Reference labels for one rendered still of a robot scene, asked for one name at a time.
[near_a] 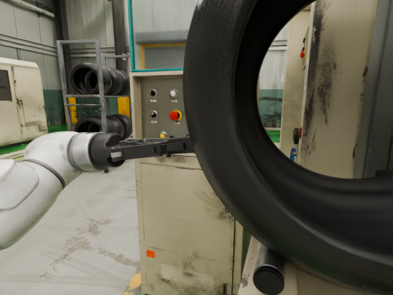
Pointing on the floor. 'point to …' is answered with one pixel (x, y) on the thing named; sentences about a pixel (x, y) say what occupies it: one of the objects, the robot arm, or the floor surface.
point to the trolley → (96, 92)
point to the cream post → (335, 85)
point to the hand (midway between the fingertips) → (187, 144)
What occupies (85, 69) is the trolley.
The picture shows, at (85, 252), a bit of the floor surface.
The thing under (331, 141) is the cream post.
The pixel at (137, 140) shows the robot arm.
